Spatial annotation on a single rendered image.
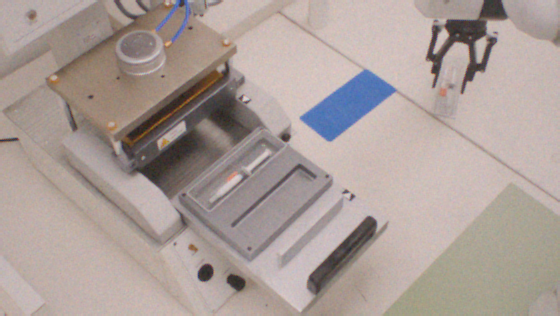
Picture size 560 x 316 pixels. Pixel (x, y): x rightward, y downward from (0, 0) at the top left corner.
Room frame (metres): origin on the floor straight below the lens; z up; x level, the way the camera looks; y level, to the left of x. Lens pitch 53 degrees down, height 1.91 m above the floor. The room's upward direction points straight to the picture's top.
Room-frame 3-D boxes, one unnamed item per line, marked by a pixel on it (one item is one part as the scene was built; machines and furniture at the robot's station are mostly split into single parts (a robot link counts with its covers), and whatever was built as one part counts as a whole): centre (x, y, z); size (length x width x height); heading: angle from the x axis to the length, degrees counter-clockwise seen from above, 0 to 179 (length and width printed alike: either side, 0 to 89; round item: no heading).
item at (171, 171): (0.83, 0.25, 0.93); 0.46 x 0.35 x 0.01; 47
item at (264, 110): (0.86, 0.08, 0.96); 0.26 x 0.05 x 0.07; 47
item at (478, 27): (1.03, -0.38, 0.99); 0.08 x 0.08 x 0.09
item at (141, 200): (0.66, 0.27, 0.96); 0.25 x 0.05 x 0.07; 47
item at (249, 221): (0.64, 0.04, 0.98); 0.20 x 0.17 x 0.03; 137
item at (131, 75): (0.85, 0.24, 1.08); 0.31 x 0.24 x 0.13; 137
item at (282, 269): (0.60, 0.00, 0.97); 0.30 x 0.22 x 0.08; 47
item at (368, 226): (0.51, -0.10, 0.99); 0.15 x 0.02 x 0.04; 137
